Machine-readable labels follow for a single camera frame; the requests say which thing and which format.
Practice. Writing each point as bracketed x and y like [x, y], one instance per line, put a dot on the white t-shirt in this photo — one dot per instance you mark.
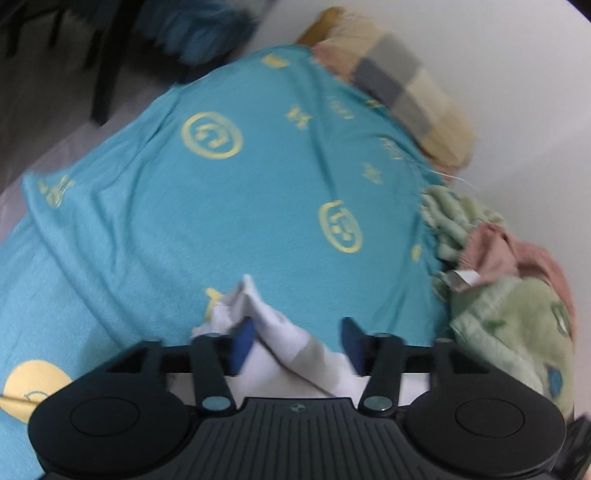
[277, 332]

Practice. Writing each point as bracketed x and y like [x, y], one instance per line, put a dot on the wide blue covered chair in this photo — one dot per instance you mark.
[207, 27]

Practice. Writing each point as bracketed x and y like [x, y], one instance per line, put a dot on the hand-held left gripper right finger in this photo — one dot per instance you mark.
[353, 344]

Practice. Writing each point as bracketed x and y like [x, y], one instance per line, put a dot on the brown bed headboard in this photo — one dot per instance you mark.
[323, 21]

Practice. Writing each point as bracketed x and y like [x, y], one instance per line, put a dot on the pink fleece blanket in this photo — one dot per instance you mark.
[521, 258]

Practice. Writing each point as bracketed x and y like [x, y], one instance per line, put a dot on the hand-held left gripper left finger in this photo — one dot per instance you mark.
[242, 342]

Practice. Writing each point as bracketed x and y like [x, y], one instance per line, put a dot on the plaid pillow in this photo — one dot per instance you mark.
[406, 87]

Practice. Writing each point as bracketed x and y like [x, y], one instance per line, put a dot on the white table with black legs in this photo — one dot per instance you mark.
[108, 60]

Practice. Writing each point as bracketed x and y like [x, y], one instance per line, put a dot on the green fleece blanket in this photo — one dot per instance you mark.
[508, 323]

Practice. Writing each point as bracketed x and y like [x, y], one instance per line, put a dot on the teal printed bed sheet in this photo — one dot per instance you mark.
[207, 184]

